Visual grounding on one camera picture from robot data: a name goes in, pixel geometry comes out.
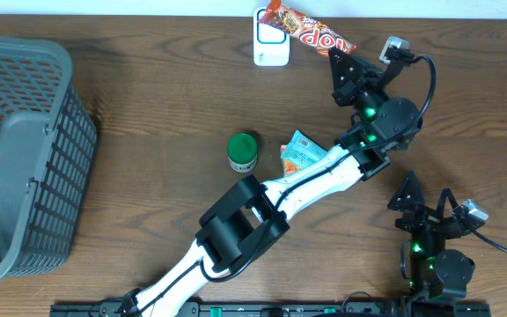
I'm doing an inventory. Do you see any orange snack box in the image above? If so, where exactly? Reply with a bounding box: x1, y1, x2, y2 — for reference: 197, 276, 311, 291
280, 144, 311, 176

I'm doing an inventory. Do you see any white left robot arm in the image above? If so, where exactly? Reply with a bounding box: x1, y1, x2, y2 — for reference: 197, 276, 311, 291
119, 45, 433, 316

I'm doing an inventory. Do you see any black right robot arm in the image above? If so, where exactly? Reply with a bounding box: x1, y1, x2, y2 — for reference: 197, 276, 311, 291
387, 171, 474, 302

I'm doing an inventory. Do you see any grey plastic basket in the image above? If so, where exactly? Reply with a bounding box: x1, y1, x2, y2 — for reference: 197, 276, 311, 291
0, 36, 98, 281

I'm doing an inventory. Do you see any black right camera cable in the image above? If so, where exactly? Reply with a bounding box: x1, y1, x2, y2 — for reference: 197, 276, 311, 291
436, 188, 507, 274

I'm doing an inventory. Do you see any teal snack packet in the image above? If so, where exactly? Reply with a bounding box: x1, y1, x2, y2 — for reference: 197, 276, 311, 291
286, 130, 327, 165

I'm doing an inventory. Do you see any red TOP chocolate bar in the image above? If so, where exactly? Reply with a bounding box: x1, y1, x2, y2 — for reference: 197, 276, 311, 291
259, 0, 356, 56

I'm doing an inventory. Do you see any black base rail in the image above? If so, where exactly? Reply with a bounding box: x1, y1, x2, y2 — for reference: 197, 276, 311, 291
50, 299, 492, 317

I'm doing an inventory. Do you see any green lid jar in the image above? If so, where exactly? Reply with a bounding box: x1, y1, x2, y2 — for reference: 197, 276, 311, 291
226, 133, 258, 173

